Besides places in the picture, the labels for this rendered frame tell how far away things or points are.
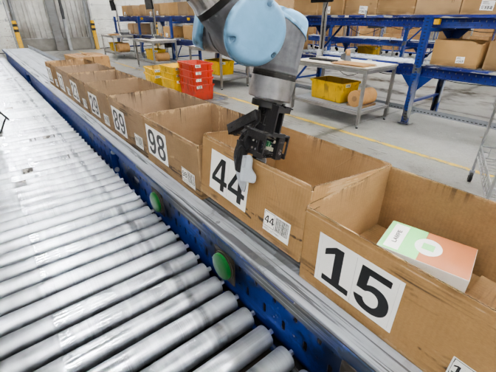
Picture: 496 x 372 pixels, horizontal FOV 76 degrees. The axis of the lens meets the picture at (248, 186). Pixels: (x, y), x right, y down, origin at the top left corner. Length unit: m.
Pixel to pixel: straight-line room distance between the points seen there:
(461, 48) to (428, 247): 4.36
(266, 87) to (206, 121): 0.72
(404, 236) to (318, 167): 0.34
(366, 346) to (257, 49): 0.49
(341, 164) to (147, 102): 1.04
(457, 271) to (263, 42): 0.51
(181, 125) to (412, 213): 0.87
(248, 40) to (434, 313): 0.45
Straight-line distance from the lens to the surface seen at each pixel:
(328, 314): 0.63
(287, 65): 0.65
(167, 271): 0.93
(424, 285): 0.52
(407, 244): 0.72
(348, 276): 0.59
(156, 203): 1.08
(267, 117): 0.66
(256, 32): 0.47
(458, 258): 0.73
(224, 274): 0.80
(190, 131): 1.31
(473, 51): 4.92
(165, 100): 1.67
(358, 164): 0.87
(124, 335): 0.81
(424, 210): 0.81
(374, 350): 0.60
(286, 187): 0.64
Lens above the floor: 1.36
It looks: 28 degrees down
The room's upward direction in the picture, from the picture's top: straight up
